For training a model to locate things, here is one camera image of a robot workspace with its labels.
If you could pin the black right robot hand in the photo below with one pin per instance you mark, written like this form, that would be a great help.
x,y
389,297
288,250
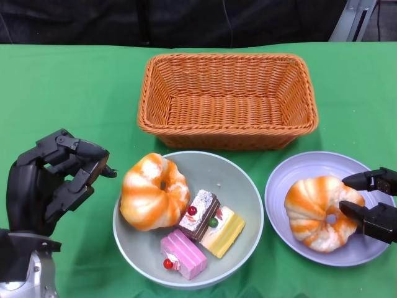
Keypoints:
x,y
378,223

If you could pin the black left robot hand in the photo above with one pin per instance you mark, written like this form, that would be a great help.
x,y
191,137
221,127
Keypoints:
x,y
24,192

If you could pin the orange striped bread bun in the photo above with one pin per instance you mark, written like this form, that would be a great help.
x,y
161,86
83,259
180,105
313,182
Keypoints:
x,y
310,217
145,201

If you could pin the grey-green bowl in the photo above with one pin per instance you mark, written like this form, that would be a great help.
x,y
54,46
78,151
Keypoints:
x,y
223,177

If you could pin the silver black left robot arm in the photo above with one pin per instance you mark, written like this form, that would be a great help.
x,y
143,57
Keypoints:
x,y
21,264

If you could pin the lavender plate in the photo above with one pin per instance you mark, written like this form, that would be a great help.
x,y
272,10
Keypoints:
x,y
297,167

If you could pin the yellow cake slice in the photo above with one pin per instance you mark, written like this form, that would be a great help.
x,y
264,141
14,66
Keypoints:
x,y
223,236

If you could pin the pink cake slice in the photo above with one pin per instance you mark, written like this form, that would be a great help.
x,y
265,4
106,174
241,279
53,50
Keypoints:
x,y
186,251

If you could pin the chocolate cake slice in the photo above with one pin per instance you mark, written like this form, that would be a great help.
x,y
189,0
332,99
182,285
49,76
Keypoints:
x,y
198,214

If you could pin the orange wicker basket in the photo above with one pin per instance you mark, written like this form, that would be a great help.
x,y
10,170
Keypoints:
x,y
223,108

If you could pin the green tablecloth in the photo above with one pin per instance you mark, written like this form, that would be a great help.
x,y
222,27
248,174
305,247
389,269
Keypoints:
x,y
77,93

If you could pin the black backdrop cloth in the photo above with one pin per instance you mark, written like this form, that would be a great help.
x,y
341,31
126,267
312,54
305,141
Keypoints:
x,y
93,21

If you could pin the aluminium frame post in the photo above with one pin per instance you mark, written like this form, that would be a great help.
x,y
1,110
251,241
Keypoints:
x,y
344,21

